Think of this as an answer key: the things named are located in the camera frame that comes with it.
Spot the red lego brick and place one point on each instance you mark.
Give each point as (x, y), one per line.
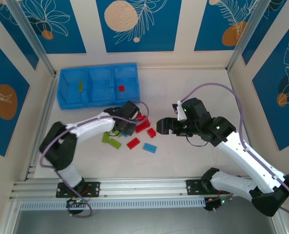
(121, 88)
(142, 117)
(151, 132)
(133, 143)
(143, 126)

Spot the green lego brick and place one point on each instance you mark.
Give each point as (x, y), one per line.
(115, 133)
(115, 143)
(81, 86)
(106, 137)

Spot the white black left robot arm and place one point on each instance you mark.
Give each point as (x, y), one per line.
(93, 124)

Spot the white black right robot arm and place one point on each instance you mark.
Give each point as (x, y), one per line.
(244, 158)

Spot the blue three-compartment plastic bin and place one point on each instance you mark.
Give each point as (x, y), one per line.
(99, 85)

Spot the small electronics board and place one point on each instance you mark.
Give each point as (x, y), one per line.
(213, 204)
(77, 202)

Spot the aluminium table edge rail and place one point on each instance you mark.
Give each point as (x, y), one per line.
(233, 80)
(45, 109)

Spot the long aluminium mounting rail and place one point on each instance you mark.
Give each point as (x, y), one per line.
(144, 187)

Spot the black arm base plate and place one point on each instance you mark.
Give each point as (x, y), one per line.
(193, 187)
(95, 189)

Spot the blue floral wall poster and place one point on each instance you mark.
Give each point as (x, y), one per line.
(12, 80)
(73, 36)
(258, 41)
(12, 36)
(207, 24)
(268, 109)
(174, 29)

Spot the aluminium frame post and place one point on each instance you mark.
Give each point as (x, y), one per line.
(32, 36)
(280, 226)
(251, 36)
(9, 219)

